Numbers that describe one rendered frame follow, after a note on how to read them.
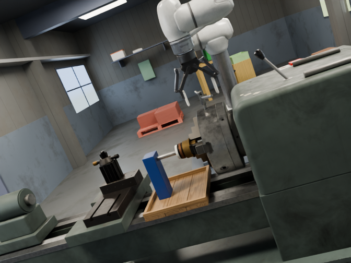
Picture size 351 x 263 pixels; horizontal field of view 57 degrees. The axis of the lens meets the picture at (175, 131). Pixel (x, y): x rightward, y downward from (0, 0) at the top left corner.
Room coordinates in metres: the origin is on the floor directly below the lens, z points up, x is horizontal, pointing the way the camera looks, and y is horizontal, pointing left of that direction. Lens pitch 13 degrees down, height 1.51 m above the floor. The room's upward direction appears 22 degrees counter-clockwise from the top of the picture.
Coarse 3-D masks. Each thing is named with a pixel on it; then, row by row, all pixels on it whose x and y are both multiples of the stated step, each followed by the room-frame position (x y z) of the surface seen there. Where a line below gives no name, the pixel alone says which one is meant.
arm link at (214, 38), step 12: (216, 24) 1.79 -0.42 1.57; (228, 24) 1.79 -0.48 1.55; (204, 36) 1.79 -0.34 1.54; (216, 36) 1.79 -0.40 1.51; (228, 36) 1.80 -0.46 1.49; (204, 48) 1.85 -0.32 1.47; (216, 48) 1.81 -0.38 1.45; (216, 60) 1.87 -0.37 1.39; (228, 60) 1.87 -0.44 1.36; (228, 72) 1.88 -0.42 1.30; (228, 84) 1.91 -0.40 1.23; (228, 96) 1.94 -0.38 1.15; (228, 108) 1.99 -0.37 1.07
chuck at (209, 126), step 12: (204, 120) 1.34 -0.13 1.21; (216, 120) 1.31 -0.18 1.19; (204, 132) 1.31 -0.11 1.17; (216, 132) 1.29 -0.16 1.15; (204, 144) 1.29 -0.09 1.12; (216, 144) 1.27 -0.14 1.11; (216, 156) 1.28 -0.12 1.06; (228, 156) 1.27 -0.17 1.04; (216, 168) 1.30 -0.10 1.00; (228, 168) 1.31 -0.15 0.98
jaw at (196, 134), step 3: (195, 117) 1.51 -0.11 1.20; (195, 120) 1.50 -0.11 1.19; (195, 123) 1.49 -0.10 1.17; (195, 126) 1.49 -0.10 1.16; (192, 129) 1.48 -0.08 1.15; (195, 129) 1.48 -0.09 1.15; (198, 129) 1.47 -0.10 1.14; (192, 132) 1.48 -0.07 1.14; (195, 132) 1.47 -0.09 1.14; (198, 132) 1.46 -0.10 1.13; (189, 135) 1.47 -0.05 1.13; (192, 135) 1.47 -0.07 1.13; (195, 135) 1.46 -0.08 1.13; (198, 135) 1.46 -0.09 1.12; (189, 138) 1.47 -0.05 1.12; (192, 138) 1.46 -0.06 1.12; (195, 138) 1.46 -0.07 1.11; (198, 138) 1.46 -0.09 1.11; (201, 138) 1.47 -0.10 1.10
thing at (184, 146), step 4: (184, 140) 1.47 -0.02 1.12; (188, 140) 1.44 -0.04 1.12; (192, 140) 1.45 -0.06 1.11; (196, 140) 1.47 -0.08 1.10; (180, 144) 1.46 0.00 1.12; (184, 144) 1.44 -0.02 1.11; (188, 144) 1.42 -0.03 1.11; (180, 148) 1.44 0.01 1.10; (184, 148) 1.43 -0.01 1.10; (188, 148) 1.42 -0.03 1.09; (180, 152) 1.43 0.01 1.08; (184, 152) 1.42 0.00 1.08; (188, 152) 1.42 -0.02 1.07; (180, 156) 1.44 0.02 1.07; (184, 156) 1.44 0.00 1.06; (188, 156) 1.43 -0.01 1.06; (192, 156) 1.43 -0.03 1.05
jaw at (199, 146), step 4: (192, 144) 1.42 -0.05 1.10; (196, 144) 1.38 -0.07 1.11; (200, 144) 1.34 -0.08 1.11; (208, 144) 1.29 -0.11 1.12; (192, 148) 1.40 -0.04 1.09; (196, 148) 1.32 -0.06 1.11; (200, 148) 1.31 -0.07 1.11; (204, 148) 1.31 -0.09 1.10; (208, 148) 1.29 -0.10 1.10; (212, 148) 1.29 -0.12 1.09; (192, 152) 1.39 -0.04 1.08; (196, 152) 1.36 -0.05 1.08; (200, 152) 1.31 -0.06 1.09; (204, 152) 1.31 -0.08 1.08; (212, 152) 1.28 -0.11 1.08
